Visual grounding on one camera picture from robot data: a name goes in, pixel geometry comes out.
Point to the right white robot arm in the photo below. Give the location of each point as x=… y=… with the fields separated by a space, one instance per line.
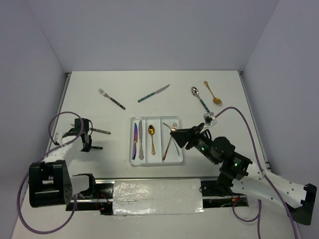
x=240 y=175

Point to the fork with black handle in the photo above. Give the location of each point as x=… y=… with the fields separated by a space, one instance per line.
x=103 y=93

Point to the knife with teal handle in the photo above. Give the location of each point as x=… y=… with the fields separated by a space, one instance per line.
x=153 y=93

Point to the gold spoon far right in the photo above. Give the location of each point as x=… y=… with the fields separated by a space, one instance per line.
x=215 y=99

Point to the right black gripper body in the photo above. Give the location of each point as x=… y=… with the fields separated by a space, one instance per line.
x=199 y=141

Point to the ornate silver knife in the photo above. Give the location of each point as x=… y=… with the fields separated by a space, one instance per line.
x=140 y=130

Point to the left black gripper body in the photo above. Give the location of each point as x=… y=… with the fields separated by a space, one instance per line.
x=87 y=147

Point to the white three-compartment cutlery tray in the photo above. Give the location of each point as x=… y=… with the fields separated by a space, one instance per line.
x=161 y=138

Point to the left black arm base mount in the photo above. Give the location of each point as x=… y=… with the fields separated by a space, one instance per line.
x=92 y=194

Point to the white foil-covered base board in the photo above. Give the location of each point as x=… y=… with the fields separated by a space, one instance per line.
x=157 y=197

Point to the knife with black handle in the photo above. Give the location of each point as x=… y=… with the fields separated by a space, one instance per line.
x=100 y=131

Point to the spoon with teal handle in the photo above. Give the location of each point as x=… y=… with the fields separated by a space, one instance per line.
x=195 y=92

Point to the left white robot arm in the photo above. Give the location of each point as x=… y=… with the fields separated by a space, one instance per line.
x=50 y=183

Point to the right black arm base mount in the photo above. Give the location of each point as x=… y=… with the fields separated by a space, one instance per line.
x=217 y=196

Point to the plain silver fork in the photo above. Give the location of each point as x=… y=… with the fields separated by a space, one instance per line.
x=173 y=139

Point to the ornate gold spoon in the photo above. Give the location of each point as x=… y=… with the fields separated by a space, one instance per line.
x=151 y=131

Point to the copper fork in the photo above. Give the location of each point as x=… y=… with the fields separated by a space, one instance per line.
x=173 y=128

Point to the iridescent rainbow knife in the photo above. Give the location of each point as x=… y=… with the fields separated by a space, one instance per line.
x=135 y=140

